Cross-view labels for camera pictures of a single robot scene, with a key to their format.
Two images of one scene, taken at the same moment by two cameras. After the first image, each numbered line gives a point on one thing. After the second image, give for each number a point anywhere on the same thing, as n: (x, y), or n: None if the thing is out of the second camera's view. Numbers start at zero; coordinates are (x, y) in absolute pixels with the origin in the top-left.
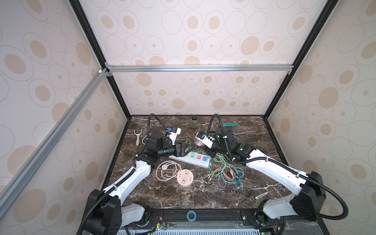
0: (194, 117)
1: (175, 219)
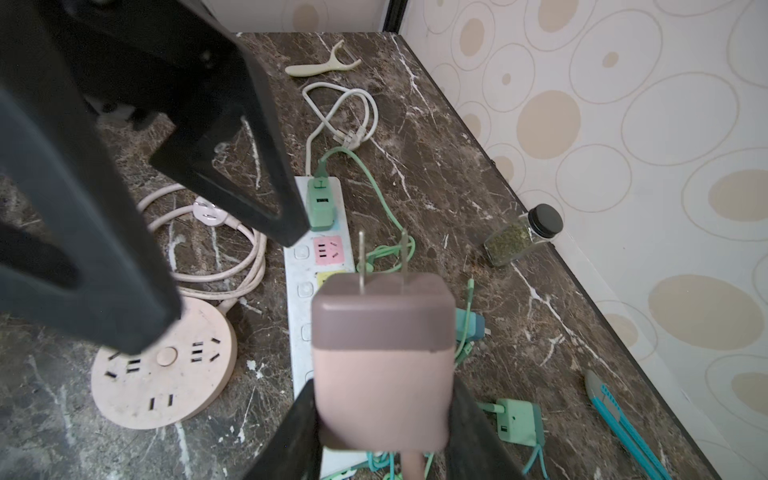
0: (542, 223)
1: None
